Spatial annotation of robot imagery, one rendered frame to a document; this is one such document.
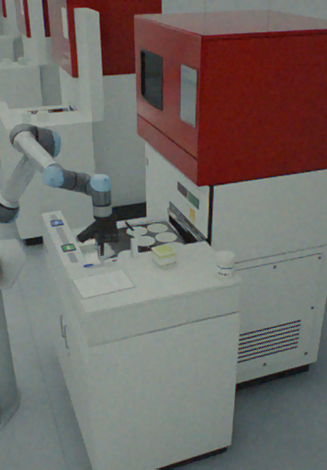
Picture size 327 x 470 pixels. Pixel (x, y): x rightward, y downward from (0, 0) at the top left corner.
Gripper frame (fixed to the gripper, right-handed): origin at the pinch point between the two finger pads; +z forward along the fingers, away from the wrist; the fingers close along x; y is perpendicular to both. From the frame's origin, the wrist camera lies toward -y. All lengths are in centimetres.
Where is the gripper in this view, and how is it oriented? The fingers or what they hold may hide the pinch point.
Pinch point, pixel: (99, 260)
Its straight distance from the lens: 221.4
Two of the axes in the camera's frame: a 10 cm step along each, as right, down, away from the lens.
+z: 0.0, 9.1, 4.2
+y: 9.3, -1.5, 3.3
